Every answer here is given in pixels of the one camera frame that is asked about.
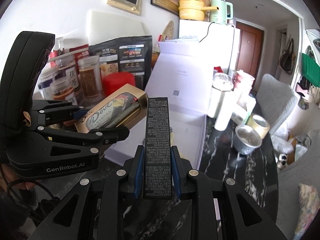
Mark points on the white gift box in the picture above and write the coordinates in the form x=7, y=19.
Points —
x=185, y=85

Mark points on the clear jar brown contents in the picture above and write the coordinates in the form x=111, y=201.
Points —
x=90, y=80

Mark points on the green tote bag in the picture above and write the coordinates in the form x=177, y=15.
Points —
x=311, y=67

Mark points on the gold chocolate box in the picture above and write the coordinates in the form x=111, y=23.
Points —
x=112, y=110

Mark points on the metal bowl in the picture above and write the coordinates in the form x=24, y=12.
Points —
x=247, y=140

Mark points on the brown door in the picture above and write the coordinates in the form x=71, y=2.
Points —
x=250, y=47

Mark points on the clear jar white label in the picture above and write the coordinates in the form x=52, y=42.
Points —
x=67, y=77

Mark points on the stack of pink cups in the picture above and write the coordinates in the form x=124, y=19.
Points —
x=243, y=80

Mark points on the black snack pouch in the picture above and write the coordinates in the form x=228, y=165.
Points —
x=125, y=55

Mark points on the red lidded jar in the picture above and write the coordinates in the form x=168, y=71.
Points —
x=118, y=83

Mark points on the white refrigerator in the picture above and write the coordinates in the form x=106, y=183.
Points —
x=220, y=45

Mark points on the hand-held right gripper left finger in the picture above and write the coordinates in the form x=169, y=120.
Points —
x=138, y=170

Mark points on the tape roll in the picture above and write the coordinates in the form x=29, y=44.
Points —
x=260, y=126

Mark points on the printed cushion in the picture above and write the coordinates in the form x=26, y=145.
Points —
x=310, y=210

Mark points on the person's left hand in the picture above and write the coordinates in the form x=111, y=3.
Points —
x=25, y=185

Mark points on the dark handbag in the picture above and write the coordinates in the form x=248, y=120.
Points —
x=287, y=60

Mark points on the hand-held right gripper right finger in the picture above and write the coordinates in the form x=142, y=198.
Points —
x=176, y=172

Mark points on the white shoes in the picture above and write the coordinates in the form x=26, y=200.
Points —
x=282, y=160

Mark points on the green kettle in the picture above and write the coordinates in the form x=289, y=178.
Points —
x=220, y=11

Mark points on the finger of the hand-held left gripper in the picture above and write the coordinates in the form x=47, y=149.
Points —
x=107, y=136
x=57, y=111

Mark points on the white foam board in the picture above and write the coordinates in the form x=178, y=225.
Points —
x=112, y=27

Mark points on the white plastic bags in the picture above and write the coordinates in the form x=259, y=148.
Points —
x=282, y=142

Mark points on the woven fan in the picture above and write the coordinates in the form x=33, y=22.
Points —
x=168, y=30

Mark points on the cream lidded tumbler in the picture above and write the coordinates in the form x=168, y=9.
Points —
x=218, y=92

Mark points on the black slim box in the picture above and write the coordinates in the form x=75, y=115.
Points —
x=157, y=142

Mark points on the yellow pot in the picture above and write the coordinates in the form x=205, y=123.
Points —
x=191, y=10

